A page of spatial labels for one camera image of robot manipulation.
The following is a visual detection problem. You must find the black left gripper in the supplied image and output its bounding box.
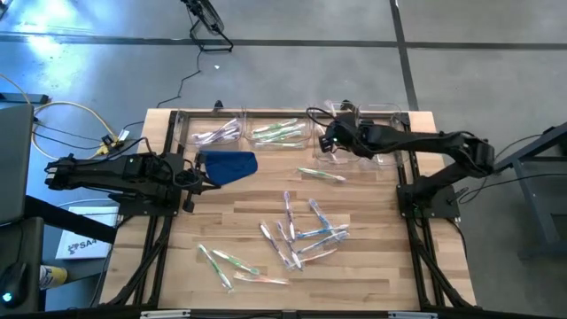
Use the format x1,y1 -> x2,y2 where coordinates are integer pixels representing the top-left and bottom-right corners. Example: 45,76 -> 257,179
175,152 -> 221,214

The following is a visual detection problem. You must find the green white toothbrush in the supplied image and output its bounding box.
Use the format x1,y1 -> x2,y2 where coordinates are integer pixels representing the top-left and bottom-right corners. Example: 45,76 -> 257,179
252,125 -> 307,139
212,249 -> 261,276
297,166 -> 347,183
260,130 -> 307,143
198,243 -> 234,292
251,118 -> 299,134

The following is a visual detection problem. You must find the blue cloth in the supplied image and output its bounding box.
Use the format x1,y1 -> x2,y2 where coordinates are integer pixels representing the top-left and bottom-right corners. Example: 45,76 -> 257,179
198,150 -> 259,187

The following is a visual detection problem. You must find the clear plastic bin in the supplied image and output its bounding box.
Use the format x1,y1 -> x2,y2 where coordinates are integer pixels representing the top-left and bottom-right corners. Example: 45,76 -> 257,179
243,105 -> 314,152
311,102 -> 362,166
175,105 -> 245,150
357,102 -> 405,168

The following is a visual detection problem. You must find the black yellow plug adapter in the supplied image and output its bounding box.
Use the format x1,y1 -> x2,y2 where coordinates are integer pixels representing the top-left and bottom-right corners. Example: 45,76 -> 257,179
99,130 -> 130,156

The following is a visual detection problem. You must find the silver aluminium extrusion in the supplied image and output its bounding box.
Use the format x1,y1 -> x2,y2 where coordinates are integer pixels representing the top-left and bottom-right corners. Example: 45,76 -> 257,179
388,311 -> 439,319
140,309 -> 191,319

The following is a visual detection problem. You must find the white printed box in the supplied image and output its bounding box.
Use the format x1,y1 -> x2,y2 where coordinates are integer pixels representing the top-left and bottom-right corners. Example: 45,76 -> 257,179
55,206 -> 120,261

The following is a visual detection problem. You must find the black diagonal beam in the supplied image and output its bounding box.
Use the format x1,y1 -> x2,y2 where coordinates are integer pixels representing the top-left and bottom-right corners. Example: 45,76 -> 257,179
24,194 -> 119,245

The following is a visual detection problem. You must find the yellow white can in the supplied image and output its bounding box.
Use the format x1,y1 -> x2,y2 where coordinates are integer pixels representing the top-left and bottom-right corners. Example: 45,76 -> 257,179
38,264 -> 68,292

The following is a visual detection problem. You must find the black desk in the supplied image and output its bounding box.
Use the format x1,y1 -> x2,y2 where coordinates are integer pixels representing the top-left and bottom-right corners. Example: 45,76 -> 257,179
0,216 -> 45,314

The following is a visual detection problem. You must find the black flat device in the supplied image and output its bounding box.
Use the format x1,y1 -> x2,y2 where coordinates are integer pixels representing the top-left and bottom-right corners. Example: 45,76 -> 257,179
0,104 -> 35,225

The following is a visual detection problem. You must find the dark grey metal stand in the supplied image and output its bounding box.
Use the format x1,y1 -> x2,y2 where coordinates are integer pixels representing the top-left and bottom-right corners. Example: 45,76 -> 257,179
493,121 -> 567,261

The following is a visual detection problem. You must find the black computer mouse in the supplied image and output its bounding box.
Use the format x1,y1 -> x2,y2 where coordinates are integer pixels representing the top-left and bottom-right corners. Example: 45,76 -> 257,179
0,261 -> 27,309

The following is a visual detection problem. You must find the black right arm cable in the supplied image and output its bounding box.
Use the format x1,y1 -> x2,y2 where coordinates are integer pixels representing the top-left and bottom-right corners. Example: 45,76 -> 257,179
305,105 -> 355,134

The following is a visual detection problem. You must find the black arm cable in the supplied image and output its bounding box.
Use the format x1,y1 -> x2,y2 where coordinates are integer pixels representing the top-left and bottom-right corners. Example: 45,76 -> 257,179
305,105 -> 355,134
99,136 -> 205,191

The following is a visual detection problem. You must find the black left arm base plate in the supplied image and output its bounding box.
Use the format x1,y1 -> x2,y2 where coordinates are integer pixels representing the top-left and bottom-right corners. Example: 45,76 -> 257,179
115,183 -> 183,218

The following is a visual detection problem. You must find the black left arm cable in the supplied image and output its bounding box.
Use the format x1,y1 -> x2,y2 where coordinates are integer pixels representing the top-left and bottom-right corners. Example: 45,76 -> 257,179
99,136 -> 205,191

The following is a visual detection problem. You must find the black floor cable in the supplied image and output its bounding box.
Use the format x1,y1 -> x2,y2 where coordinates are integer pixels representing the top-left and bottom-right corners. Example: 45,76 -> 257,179
154,48 -> 203,110

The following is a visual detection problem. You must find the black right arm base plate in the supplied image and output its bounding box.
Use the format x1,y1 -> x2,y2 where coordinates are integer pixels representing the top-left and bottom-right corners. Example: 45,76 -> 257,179
395,183 -> 462,221

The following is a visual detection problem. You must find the black diagonal frame strut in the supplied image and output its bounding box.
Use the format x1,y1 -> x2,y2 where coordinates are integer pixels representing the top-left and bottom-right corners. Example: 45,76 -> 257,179
104,230 -> 172,307
414,238 -> 475,309

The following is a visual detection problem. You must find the yellow cable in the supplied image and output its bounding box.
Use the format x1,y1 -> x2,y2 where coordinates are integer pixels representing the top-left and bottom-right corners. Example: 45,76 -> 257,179
0,73 -> 120,163

